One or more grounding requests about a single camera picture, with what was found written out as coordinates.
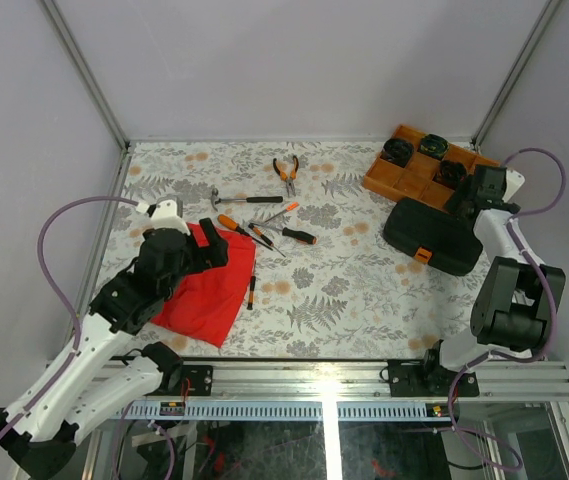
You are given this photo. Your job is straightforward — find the black plastic tool case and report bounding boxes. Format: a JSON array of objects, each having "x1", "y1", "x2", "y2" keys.
[{"x1": 382, "y1": 197, "x2": 483, "y2": 276}]

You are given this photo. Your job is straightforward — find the black orange screwdriver large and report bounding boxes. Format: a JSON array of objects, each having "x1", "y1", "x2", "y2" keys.
[{"x1": 248, "y1": 222, "x2": 317, "y2": 245}]

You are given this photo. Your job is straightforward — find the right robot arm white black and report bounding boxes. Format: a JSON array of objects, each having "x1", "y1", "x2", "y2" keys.
[{"x1": 419, "y1": 165, "x2": 566, "y2": 396}]

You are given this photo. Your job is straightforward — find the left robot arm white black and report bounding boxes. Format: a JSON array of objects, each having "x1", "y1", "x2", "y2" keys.
[{"x1": 0, "y1": 217, "x2": 228, "y2": 479}]

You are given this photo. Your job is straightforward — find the red cloth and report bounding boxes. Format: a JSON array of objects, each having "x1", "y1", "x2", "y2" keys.
[{"x1": 152, "y1": 230, "x2": 256, "y2": 348}]

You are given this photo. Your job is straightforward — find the orange black screwdriver left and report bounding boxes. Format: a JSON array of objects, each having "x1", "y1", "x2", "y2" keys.
[{"x1": 217, "y1": 214, "x2": 250, "y2": 237}]

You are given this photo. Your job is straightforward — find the small black orange screwdriver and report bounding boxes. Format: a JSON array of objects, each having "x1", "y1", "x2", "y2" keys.
[{"x1": 247, "y1": 274, "x2": 256, "y2": 311}]

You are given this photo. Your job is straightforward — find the thin black precision screwdriver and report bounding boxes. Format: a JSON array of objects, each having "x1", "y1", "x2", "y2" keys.
[{"x1": 248, "y1": 223, "x2": 285, "y2": 257}]

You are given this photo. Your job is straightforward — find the small hammer black grip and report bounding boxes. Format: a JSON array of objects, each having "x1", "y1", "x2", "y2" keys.
[{"x1": 210, "y1": 188, "x2": 284, "y2": 211}]

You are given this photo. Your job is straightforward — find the orange wooden divided tray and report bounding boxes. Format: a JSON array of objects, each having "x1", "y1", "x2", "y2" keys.
[{"x1": 361, "y1": 124, "x2": 503, "y2": 211}]

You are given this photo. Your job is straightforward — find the small orange tipped precision screwdriver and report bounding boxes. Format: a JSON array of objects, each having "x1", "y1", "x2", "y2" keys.
[{"x1": 264, "y1": 202, "x2": 299, "y2": 223}]

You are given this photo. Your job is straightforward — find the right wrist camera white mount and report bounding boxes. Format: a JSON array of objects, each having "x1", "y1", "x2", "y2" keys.
[{"x1": 502, "y1": 169, "x2": 525, "y2": 202}]

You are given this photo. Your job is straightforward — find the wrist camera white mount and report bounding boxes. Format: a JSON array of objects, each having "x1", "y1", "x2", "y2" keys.
[
  {"x1": 502, "y1": 169, "x2": 525, "y2": 202},
  {"x1": 135, "y1": 195, "x2": 191, "y2": 236}
]

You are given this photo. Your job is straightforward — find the rolled dark strap middle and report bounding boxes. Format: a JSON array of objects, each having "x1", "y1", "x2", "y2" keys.
[{"x1": 437, "y1": 159, "x2": 468, "y2": 187}]

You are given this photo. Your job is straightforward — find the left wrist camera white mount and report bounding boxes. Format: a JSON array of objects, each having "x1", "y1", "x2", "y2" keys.
[{"x1": 135, "y1": 195, "x2": 191, "y2": 236}]

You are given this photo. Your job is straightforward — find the rolled green strap top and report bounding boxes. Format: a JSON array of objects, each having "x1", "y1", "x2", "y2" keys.
[{"x1": 417, "y1": 133, "x2": 450, "y2": 160}]

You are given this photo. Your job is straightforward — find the rolled dark strap top-left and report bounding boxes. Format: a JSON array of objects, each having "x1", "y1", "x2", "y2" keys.
[{"x1": 382, "y1": 137, "x2": 414, "y2": 165}]

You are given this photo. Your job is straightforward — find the orange handled pliers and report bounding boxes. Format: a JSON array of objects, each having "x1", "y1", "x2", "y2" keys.
[{"x1": 272, "y1": 155, "x2": 299, "y2": 197}]

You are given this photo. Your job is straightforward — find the aluminium frame rail front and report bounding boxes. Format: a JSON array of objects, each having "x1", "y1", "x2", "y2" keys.
[{"x1": 96, "y1": 359, "x2": 569, "y2": 421}]

